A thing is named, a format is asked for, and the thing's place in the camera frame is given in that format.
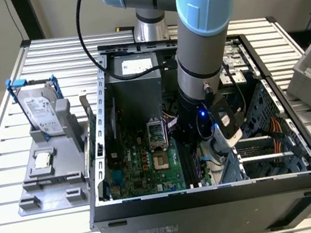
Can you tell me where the RAM stick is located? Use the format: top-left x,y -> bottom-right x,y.
189,143 -> 211,182

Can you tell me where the black RAM slot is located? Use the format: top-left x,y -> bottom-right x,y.
177,144 -> 192,190
181,145 -> 196,189
185,145 -> 199,189

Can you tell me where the thin locking lever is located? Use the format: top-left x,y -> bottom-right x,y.
162,119 -> 176,148

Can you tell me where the metal socket cover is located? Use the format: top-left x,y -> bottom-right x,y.
145,116 -> 169,151

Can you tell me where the CPU socket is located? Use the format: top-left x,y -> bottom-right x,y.
150,148 -> 172,172

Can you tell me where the grey power supply unit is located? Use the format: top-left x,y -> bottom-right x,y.
101,50 -> 169,130

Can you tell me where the green motherboard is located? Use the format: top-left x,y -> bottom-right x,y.
99,111 -> 215,203

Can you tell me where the metal disk bay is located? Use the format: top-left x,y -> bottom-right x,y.
233,130 -> 299,181

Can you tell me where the black case fan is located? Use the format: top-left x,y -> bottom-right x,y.
99,96 -> 127,163

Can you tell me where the grey metal drive cage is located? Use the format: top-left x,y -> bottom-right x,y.
214,36 -> 254,89

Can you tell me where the black graphics card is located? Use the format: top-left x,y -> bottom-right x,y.
72,87 -> 107,182

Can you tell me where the black open PC case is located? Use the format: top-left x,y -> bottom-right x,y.
61,11 -> 311,233

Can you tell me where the yellow black plug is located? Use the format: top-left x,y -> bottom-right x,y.
113,24 -> 134,34

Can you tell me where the grey parts rack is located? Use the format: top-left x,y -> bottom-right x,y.
1,96 -> 102,218

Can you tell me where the hard disk in blue carrier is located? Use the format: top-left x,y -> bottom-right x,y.
4,71 -> 72,147

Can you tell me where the silver CPU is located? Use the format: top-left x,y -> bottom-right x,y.
33,151 -> 54,169

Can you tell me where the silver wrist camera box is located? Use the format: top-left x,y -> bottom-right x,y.
202,94 -> 247,155

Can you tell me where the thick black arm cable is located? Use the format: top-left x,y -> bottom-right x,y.
71,0 -> 179,85

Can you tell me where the orange yellow wire bundle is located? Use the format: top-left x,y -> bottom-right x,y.
264,118 -> 288,156

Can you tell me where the black metal post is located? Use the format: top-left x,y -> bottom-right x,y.
8,0 -> 46,44

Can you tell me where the thin black wall cable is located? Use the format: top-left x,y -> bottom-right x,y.
5,0 -> 26,42

